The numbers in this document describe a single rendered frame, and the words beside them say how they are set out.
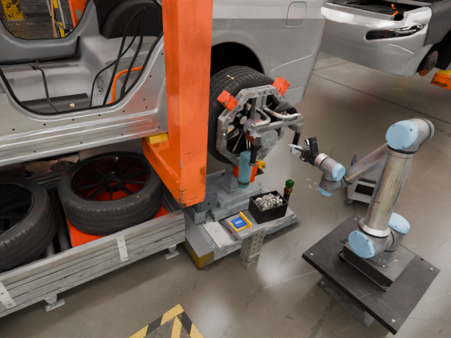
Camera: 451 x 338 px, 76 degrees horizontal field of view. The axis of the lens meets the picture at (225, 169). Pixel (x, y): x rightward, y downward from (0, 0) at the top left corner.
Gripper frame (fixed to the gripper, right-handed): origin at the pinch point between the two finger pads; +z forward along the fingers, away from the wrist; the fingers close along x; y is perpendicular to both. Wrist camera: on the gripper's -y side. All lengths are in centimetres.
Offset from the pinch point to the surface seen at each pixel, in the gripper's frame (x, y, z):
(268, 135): -19.4, -5.1, 6.6
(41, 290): -160, 63, 15
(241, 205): -19, 68, 23
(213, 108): -45, -18, 30
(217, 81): -36, -29, 44
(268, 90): -12.3, -28.1, 21.1
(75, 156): -118, 83, 176
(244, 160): -32.5, 11.8, 10.1
